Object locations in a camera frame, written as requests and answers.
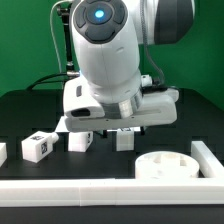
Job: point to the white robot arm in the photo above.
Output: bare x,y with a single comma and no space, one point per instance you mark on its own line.
110,92

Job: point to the white L-shaped fence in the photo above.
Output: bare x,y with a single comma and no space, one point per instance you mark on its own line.
207,188

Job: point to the white round stool seat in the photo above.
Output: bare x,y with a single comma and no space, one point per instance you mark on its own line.
166,165

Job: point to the white marker sheet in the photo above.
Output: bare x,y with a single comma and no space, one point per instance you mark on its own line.
61,126

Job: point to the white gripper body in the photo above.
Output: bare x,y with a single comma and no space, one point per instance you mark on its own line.
83,113

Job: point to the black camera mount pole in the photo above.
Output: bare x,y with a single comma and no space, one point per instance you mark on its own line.
64,14

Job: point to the white block at left edge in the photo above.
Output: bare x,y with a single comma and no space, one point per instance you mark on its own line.
3,153

